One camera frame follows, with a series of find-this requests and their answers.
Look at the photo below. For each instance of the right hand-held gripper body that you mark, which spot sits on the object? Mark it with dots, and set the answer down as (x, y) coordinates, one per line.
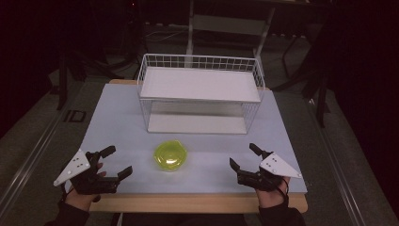
(276, 166)

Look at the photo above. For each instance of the person's right hand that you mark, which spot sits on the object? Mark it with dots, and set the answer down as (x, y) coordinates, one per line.
(271, 198)

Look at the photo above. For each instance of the light grey table mat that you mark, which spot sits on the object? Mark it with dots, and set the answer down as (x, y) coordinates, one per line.
(119, 125)

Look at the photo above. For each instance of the person's left hand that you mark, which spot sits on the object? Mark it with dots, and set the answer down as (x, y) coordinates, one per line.
(80, 200)

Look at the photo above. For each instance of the black stand leg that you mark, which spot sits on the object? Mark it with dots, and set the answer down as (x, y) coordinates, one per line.
(321, 100)

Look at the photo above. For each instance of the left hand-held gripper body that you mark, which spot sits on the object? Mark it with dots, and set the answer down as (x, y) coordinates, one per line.
(94, 185)

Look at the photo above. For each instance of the yellow-green plastic bowl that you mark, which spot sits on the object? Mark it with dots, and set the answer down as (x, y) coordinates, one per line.
(170, 155)

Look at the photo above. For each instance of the grey metal frame stand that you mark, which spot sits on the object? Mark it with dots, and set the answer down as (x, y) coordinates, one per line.
(229, 25)

